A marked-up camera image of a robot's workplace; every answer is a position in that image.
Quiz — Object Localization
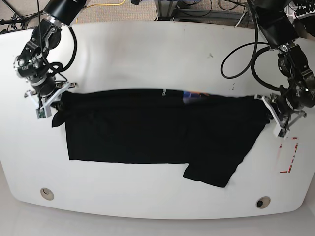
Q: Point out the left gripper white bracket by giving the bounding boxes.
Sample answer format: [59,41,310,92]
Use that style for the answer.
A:
[254,93,307,129]

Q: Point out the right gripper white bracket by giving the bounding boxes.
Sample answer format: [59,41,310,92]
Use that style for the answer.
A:
[23,82,78,110]

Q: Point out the black graphic T-shirt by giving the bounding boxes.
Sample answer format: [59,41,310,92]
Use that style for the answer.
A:
[52,89,268,188]

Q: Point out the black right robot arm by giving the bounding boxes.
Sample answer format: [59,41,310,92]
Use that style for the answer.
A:
[14,0,87,107]

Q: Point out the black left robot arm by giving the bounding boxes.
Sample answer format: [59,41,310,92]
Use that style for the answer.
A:
[247,0,315,129]

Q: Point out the red tape rectangle marking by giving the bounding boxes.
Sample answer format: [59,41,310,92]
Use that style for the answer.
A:
[276,137,299,174]

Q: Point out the right table grommet hole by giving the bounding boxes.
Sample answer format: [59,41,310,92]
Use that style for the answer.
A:
[256,196,271,209]

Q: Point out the table grommet hole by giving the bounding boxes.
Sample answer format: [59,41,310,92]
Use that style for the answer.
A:
[40,188,54,201]
[256,196,271,209]

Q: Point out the left table grommet hole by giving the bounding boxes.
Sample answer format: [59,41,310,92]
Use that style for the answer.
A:
[40,188,54,201]

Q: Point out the black tripod legs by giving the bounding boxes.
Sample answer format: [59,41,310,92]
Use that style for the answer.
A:
[0,0,44,34]

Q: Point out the white power strip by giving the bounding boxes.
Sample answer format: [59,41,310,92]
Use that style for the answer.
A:
[293,8,315,19]

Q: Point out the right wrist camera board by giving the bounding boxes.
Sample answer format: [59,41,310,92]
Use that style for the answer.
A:
[36,106,52,119]

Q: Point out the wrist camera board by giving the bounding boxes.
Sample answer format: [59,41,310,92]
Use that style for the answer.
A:
[273,126,290,140]
[36,106,52,119]

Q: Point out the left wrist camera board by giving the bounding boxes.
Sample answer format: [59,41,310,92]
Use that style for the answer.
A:
[273,126,290,140]

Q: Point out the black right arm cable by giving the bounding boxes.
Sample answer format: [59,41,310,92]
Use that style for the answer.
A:
[36,0,78,82]

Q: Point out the yellow cable on floor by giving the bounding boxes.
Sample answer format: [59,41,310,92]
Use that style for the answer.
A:
[76,0,126,24]

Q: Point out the aluminium frame stand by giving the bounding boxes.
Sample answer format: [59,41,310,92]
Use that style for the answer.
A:
[154,0,178,21]

